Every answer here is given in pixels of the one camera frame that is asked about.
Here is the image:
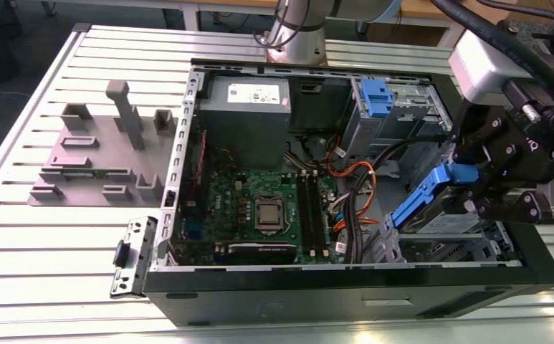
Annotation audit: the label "metal optical drive cage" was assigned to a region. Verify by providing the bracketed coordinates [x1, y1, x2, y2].
[340, 77, 454, 169]

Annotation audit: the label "yellow and black wires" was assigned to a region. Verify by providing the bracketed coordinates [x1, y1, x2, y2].
[283, 150, 319, 172]

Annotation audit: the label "black graphics card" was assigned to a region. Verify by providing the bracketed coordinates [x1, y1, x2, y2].
[212, 242, 298, 267]

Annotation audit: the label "thick black cable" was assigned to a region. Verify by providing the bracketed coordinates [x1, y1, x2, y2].
[340, 134, 450, 264]

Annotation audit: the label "wooden desk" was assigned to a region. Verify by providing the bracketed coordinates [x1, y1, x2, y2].
[398, 0, 464, 47]

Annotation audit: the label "black RAM slot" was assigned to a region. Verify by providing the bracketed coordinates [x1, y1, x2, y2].
[296, 171, 319, 257]
[310, 171, 331, 257]

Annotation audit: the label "blue plastic drive latch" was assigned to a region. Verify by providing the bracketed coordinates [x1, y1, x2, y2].
[359, 79, 395, 118]

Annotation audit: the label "grey parts rack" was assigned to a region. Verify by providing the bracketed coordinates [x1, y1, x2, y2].
[27, 80, 180, 208]

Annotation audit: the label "CPU socket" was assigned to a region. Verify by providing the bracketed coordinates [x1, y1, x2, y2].
[252, 194, 291, 238]

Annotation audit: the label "metal slot retention bracket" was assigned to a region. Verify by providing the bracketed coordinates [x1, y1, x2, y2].
[108, 215, 159, 299]

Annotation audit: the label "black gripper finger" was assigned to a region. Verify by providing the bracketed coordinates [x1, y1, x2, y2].
[450, 105, 518, 166]
[464, 167, 554, 226]

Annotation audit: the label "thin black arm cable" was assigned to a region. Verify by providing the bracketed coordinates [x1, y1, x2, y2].
[484, 0, 554, 21]

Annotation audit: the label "green motherboard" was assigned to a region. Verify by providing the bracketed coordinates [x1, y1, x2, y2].
[171, 168, 350, 266]

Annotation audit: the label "orange and red wire bundle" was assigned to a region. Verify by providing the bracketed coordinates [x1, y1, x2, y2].
[326, 135, 383, 234]

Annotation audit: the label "white metal desk frame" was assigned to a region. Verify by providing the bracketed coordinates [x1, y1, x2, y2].
[160, 0, 280, 32]

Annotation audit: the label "grey power supply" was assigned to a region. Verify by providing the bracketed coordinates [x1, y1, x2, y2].
[194, 74, 292, 172]

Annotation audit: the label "hard disk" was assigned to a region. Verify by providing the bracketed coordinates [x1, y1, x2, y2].
[383, 164, 492, 234]

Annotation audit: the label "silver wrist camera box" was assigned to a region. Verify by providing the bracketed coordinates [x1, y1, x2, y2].
[447, 30, 535, 105]

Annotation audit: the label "silver CPU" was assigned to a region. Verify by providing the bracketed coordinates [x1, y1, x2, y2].
[258, 204, 282, 225]

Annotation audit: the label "black PC case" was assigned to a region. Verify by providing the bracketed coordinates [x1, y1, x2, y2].
[140, 57, 554, 328]

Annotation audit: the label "thin red wire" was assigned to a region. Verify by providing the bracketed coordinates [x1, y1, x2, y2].
[186, 128, 210, 209]

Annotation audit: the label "metal disk bay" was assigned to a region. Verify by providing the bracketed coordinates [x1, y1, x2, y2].
[383, 214, 516, 264]

